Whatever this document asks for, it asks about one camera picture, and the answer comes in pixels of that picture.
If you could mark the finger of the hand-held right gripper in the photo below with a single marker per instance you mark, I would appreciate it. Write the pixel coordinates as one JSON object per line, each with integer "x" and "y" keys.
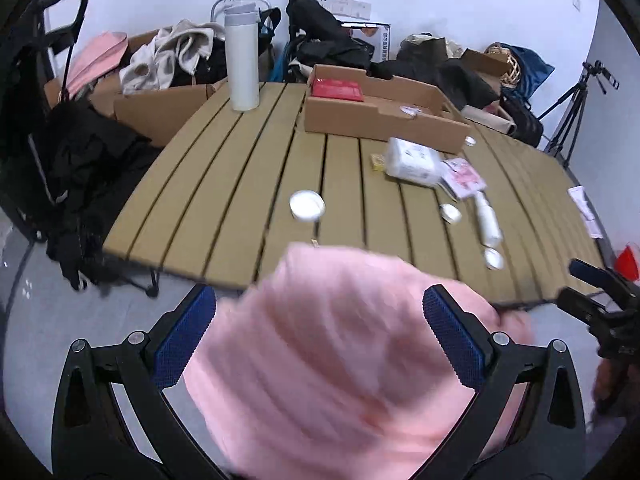
{"x": 580, "y": 305}
{"x": 602, "y": 277}

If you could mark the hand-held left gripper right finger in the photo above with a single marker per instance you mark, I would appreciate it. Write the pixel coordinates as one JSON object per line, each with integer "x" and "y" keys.
{"x": 456, "y": 336}

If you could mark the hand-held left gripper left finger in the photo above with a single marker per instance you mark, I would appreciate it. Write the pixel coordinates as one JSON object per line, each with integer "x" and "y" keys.
{"x": 182, "y": 336}

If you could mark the pink towel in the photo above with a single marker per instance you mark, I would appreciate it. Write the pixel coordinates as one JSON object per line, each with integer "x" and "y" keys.
{"x": 345, "y": 365}

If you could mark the person's right hand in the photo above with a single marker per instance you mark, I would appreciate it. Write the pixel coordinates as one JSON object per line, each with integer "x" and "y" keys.
{"x": 611, "y": 385}

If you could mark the red plastic object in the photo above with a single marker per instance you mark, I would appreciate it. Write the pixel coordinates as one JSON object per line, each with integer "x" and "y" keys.
{"x": 629, "y": 261}

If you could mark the white paper sheet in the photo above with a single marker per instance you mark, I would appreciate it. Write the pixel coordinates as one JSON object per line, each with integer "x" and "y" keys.
{"x": 585, "y": 207}

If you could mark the small white cap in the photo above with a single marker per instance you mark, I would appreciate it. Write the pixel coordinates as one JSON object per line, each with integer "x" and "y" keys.
{"x": 450, "y": 213}
{"x": 493, "y": 258}

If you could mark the small white bottle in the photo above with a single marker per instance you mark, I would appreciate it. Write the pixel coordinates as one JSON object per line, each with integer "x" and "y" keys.
{"x": 487, "y": 220}

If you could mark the pink printed packet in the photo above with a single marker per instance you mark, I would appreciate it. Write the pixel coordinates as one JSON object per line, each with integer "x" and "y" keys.
{"x": 462, "y": 177}

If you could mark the black clothing pile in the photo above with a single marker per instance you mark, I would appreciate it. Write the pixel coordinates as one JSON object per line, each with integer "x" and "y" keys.
{"x": 85, "y": 190}

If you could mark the black bag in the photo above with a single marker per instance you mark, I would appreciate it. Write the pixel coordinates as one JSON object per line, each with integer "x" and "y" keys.
{"x": 522, "y": 120}

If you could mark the round white jar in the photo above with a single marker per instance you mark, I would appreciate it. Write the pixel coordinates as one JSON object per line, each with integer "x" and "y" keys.
{"x": 306, "y": 205}

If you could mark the white tissue pack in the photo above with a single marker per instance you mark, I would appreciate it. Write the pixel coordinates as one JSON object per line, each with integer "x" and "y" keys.
{"x": 412, "y": 160}

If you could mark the small yellow packet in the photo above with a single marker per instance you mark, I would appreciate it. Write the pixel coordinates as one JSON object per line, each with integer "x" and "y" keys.
{"x": 377, "y": 161}

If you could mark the beige paper roll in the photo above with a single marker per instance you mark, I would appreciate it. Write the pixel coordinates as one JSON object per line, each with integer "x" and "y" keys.
{"x": 487, "y": 116}

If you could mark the blue bag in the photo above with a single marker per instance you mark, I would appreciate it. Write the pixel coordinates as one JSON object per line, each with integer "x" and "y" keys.
{"x": 534, "y": 67}

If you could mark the large cardboard box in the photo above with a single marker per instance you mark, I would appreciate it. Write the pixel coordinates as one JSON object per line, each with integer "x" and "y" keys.
{"x": 155, "y": 107}

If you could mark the small white packet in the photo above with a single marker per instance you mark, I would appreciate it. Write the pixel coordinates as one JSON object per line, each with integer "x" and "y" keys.
{"x": 409, "y": 110}

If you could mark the wicker basket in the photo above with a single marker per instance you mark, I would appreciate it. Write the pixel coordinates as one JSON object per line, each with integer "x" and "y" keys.
{"x": 507, "y": 65}

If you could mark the flat cardboard box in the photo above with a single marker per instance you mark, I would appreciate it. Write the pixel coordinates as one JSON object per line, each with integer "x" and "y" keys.
{"x": 385, "y": 110}

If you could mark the small cardboard box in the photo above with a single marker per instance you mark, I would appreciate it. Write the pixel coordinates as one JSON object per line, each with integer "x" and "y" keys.
{"x": 484, "y": 61}

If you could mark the dark clothing heap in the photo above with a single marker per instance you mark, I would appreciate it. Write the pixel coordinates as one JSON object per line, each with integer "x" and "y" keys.
{"x": 445, "y": 72}

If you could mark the black folding cart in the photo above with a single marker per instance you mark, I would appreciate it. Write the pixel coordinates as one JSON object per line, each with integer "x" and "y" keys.
{"x": 45, "y": 110}

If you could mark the red box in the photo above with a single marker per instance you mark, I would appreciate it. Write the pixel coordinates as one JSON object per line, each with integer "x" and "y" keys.
{"x": 337, "y": 89}

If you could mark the beige hoodie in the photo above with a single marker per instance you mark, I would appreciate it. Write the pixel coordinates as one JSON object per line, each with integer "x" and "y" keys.
{"x": 167, "y": 55}

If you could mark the white thermos bottle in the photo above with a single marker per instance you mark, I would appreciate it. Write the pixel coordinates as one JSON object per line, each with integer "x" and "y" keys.
{"x": 241, "y": 57}

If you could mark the pink cloth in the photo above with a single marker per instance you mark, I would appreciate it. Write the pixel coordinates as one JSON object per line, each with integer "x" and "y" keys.
{"x": 97, "y": 57}

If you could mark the printed white carton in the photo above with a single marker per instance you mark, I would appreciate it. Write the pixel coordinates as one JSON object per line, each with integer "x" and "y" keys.
{"x": 372, "y": 35}

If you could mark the black backpack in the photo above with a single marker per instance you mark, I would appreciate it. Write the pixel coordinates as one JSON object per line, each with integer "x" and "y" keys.
{"x": 322, "y": 35}

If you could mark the black camera tripod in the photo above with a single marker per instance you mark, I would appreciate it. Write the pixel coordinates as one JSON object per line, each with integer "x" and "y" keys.
{"x": 575, "y": 110}

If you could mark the metal chair frame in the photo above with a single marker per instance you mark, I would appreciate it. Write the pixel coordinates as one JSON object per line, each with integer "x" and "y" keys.
{"x": 240, "y": 2}

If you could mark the white wall socket strip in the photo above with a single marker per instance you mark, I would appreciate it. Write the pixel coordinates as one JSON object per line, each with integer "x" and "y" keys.
{"x": 347, "y": 6}

